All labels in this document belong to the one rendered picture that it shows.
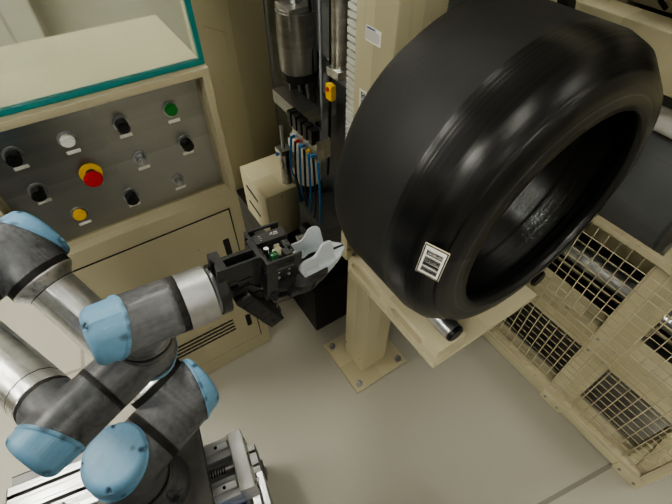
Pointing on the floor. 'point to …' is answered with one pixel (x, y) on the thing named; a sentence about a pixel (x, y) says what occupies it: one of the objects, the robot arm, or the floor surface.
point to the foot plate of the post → (366, 368)
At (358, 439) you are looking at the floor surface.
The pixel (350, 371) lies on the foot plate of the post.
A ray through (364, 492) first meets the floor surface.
